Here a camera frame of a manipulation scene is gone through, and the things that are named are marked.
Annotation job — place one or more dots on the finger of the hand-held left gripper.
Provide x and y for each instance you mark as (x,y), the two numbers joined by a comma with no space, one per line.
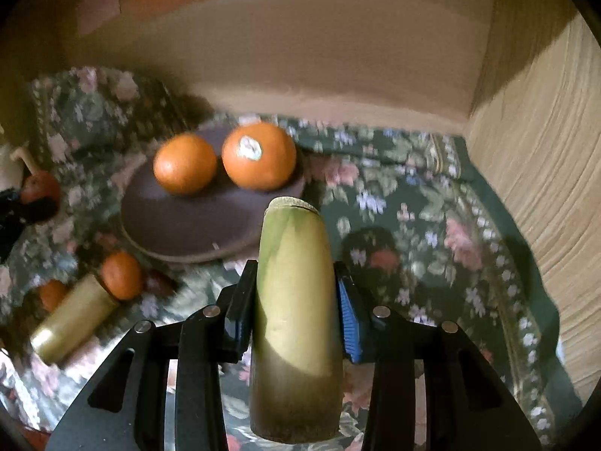
(9,225)

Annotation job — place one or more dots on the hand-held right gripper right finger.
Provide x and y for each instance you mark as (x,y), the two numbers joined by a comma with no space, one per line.
(350,324)

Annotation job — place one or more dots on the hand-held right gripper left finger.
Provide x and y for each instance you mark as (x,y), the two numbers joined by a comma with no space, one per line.
(238,312)

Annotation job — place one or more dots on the long green-yellow banana piece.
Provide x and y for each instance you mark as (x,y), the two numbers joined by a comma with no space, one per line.
(293,300)

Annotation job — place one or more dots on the dark brown round plate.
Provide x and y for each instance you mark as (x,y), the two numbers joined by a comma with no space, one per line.
(188,225)

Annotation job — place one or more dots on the red apple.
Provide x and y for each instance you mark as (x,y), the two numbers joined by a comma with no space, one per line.
(40,187)

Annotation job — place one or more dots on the white plastic object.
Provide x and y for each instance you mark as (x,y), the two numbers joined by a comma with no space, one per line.
(10,169)

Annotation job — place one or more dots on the small tangerine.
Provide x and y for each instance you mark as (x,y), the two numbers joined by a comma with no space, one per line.
(122,276)
(52,295)

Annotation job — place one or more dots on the short green-yellow banana piece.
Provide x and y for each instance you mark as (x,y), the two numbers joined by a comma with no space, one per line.
(75,322)

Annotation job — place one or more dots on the green floral tablecloth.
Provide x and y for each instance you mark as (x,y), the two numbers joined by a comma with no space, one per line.
(422,225)

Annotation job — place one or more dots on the medium orange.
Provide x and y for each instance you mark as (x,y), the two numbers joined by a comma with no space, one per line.
(185,164)

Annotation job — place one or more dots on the large orange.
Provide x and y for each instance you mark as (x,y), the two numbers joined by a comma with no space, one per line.
(263,155)

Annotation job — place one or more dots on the light wooden cabinet side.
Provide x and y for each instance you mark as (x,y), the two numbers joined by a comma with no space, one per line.
(544,174)

